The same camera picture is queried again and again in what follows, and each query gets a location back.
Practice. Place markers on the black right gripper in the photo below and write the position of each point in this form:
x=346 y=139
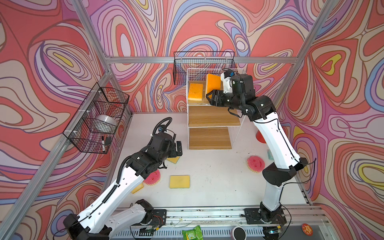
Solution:
x=217 y=96

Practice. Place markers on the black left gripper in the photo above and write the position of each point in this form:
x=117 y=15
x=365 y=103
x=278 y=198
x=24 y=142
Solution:
x=173 y=151

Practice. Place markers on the orange yellow sponge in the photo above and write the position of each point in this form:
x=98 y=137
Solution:
x=195 y=92
x=138 y=188
x=213 y=82

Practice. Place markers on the yellow green sponge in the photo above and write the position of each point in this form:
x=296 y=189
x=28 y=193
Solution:
x=173 y=160
x=180 y=182

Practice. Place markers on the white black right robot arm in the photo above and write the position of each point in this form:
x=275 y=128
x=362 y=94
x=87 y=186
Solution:
x=238 y=93

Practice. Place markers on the pink smiley sponge left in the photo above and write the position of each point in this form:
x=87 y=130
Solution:
x=153 y=178

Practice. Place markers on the pink smiley sponge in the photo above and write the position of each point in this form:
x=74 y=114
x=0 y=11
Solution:
x=153 y=178
x=256 y=164

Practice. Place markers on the red ribbed metal bucket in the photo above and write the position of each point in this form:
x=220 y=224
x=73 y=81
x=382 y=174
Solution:
x=260 y=137

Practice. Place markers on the pink smiley sponge right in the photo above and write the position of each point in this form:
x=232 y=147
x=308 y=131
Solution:
x=256 y=164

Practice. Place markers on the black marker in basket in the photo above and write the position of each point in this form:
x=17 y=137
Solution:
x=103 y=144

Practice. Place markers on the small mint alarm clock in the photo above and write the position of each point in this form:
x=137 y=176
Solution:
x=270 y=156

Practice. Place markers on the green snack packet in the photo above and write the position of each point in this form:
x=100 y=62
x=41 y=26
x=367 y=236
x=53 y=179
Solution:
x=193 y=234

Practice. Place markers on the silver bowl in basket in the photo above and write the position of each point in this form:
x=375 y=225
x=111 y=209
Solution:
x=107 y=120

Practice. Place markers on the black round speaker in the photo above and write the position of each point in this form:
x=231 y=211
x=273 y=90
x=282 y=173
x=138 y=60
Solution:
x=238 y=233

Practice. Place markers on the red round sticker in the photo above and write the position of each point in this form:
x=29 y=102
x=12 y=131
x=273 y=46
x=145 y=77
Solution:
x=307 y=230

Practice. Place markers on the white wire wooden shelf rack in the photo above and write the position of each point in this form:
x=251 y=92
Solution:
x=209 y=127

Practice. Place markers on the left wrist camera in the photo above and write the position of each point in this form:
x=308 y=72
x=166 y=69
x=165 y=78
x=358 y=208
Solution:
x=162 y=129

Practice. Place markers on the black wire basket back wall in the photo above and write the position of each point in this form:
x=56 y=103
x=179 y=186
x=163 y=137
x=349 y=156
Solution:
x=184 y=60

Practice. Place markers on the black wire basket wall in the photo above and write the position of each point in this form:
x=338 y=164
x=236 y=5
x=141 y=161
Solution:
x=86 y=132
x=184 y=60

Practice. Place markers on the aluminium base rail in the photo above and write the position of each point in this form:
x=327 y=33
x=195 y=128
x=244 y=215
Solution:
x=217 y=223

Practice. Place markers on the black wire basket left wall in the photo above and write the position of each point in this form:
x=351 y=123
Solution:
x=86 y=132

